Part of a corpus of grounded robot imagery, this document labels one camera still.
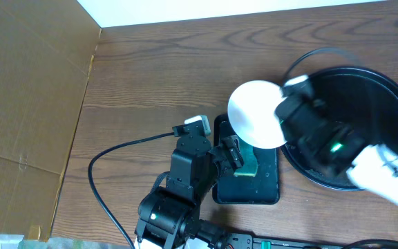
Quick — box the green yellow sponge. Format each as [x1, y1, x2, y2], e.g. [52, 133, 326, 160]
[234, 139, 258, 177]

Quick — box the white plate green stain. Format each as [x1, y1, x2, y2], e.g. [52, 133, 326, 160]
[227, 80, 287, 149]

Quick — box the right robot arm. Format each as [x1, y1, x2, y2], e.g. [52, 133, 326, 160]
[274, 82, 398, 205]

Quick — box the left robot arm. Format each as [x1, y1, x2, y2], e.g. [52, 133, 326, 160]
[135, 135, 244, 248]

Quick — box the black rectangular tray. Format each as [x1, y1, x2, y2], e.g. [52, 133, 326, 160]
[211, 113, 281, 205]

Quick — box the round black tray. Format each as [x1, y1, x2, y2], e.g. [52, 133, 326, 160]
[282, 67, 398, 191]

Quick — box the cardboard panel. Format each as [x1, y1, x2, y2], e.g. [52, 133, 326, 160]
[0, 0, 101, 241]

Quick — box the black cable bottom right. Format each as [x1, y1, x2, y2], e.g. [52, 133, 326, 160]
[340, 239, 398, 249]

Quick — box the black camera cable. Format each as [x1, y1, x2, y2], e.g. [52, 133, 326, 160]
[87, 131, 178, 249]

